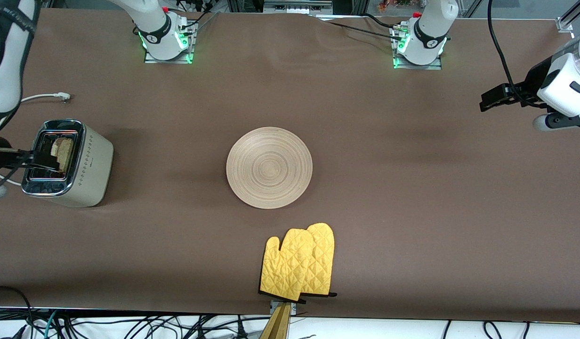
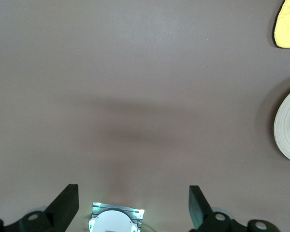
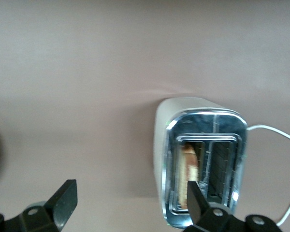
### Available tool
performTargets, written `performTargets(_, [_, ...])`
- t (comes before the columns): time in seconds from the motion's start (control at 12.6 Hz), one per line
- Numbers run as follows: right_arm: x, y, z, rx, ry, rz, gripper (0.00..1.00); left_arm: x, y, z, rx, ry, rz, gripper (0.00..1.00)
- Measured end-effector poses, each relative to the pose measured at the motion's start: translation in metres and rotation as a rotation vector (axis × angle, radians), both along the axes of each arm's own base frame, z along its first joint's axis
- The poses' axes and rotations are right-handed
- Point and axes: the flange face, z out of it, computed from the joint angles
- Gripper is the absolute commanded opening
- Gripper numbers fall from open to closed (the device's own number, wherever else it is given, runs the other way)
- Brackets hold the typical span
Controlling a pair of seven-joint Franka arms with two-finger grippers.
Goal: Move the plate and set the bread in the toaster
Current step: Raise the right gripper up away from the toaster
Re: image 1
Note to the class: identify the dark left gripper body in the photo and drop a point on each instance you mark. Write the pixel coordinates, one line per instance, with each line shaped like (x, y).
(528, 86)

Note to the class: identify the slice of brown-crust bread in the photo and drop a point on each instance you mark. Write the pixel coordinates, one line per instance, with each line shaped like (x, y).
(64, 150)

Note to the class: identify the round light wooden plate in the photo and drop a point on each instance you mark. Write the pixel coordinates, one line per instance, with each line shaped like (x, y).
(269, 167)

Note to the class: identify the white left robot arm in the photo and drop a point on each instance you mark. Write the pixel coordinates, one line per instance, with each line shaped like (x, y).
(426, 42)

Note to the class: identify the cream and chrome toaster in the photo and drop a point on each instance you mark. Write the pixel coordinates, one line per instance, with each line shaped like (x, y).
(94, 165)

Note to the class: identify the grey metal box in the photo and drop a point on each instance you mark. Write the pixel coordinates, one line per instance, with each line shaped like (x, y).
(294, 5)

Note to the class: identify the yellow quilted oven mitt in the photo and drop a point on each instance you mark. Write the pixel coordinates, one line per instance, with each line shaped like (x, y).
(324, 254)
(285, 263)

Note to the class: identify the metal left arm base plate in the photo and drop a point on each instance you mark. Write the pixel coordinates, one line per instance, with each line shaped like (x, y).
(414, 67)

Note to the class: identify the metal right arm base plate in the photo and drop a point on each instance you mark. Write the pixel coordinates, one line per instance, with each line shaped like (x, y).
(151, 60)

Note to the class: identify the small metal bracket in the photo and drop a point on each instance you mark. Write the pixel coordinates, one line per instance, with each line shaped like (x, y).
(273, 306)

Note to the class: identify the wooden post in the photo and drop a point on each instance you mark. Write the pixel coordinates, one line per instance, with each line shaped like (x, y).
(278, 327)

